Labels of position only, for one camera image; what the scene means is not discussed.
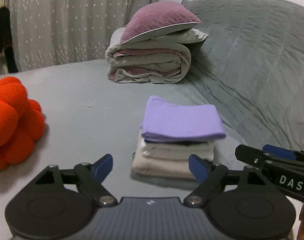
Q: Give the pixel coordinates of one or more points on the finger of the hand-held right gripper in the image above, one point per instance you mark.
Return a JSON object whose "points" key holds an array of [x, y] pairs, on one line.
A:
{"points": [[279, 152], [249, 153]]}

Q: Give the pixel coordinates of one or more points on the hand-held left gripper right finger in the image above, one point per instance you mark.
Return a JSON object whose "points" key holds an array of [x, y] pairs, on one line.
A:
{"points": [[198, 169]]}

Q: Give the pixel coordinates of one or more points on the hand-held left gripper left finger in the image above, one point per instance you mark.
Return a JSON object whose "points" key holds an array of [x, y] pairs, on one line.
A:
{"points": [[103, 167]]}

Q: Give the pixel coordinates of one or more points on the lilac pants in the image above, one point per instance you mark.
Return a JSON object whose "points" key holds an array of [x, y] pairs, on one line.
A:
{"points": [[181, 120]]}

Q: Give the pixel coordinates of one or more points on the black folded garment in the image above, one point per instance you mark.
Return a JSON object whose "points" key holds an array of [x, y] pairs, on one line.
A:
{"points": [[186, 143]]}

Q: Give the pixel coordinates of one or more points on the white folded garment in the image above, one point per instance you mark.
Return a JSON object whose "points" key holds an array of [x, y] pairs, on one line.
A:
{"points": [[171, 151]]}

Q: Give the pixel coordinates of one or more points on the grey folded sweater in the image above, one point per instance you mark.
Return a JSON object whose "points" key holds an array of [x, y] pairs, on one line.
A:
{"points": [[162, 182]]}

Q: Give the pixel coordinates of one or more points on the grey quilted headboard cover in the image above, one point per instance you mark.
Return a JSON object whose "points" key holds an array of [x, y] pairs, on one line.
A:
{"points": [[254, 67]]}

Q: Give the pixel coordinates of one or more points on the orange pumpkin plush cushion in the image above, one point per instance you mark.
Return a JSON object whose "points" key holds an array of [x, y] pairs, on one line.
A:
{"points": [[12, 125]]}

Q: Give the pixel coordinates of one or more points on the folded duvet with pink pillow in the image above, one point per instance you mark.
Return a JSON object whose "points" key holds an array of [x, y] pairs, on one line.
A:
{"points": [[147, 62]]}

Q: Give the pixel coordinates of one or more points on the grey star-print curtain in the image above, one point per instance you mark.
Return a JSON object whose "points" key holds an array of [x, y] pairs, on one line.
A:
{"points": [[79, 20]]}

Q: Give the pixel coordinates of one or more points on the purple pillow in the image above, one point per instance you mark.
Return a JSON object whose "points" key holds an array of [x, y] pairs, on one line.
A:
{"points": [[159, 17]]}

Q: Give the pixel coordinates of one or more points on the black hanging garment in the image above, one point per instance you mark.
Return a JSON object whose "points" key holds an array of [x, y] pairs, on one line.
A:
{"points": [[2, 35]]}

